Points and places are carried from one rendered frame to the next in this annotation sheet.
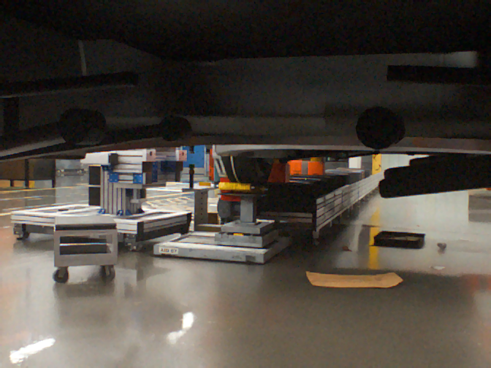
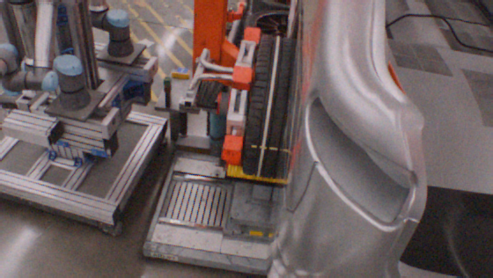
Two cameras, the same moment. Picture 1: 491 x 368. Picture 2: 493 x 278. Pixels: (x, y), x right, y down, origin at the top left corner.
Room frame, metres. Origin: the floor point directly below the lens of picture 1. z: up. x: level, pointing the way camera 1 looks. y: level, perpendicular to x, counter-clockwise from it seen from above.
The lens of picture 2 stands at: (2.75, 0.50, 2.04)
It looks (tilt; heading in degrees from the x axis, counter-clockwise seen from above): 42 degrees down; 345
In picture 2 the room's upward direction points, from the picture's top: 7 degrees clockwise
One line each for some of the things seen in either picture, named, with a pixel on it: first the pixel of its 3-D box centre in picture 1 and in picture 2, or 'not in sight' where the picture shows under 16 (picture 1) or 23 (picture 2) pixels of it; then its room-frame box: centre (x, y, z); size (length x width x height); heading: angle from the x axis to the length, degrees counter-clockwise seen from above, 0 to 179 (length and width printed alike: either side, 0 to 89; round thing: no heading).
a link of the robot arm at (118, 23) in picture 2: not in sight; (117, 24); (4.84, 0.73, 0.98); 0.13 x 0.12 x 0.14; 52
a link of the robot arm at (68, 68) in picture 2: not in sight; (68, 71); (4.38, 0.92, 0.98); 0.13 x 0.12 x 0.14; 81
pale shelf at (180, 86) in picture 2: (199, 188); (176, 90); (4.96, 0.41, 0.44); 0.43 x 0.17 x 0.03; 163
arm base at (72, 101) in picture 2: not in sight; (73, 92); (4.38, 0.92, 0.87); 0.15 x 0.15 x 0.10
